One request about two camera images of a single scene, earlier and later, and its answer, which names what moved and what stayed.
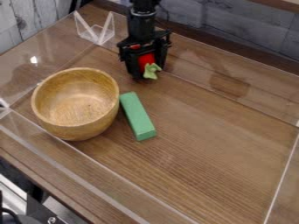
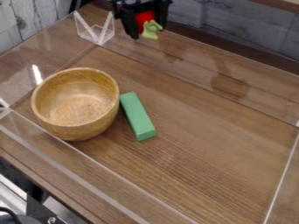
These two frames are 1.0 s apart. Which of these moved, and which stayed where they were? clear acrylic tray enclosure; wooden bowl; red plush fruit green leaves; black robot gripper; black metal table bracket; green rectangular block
Moved: black robot gripper; red plush fruit green leaves
Stayed: clear acrylic tray enclosure; wooden bowl; green rectangular block; black metal table bracket
